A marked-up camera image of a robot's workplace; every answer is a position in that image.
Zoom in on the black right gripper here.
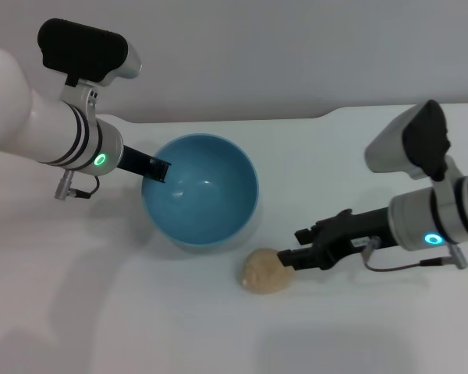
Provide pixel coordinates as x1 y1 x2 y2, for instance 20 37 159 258
276 205 399 273

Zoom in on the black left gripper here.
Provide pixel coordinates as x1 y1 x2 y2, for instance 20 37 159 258
116 143 174 184

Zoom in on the beige egg yolk pastry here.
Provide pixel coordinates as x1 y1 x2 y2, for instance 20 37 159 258
239 249 294 296

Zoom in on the blue bowl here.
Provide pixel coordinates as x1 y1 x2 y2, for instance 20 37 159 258
140 132 260 256

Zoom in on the left arm cable silver plug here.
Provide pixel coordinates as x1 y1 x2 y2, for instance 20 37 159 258
54 170 101 201

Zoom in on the arm cable silver plug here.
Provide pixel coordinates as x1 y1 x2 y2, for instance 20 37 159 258
361 235 468 273
54 170 101 201

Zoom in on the right arm cable silver plug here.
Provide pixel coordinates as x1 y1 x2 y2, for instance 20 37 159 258
361 235 468 273

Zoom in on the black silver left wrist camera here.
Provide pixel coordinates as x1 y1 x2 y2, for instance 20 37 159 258
37 17 143 88

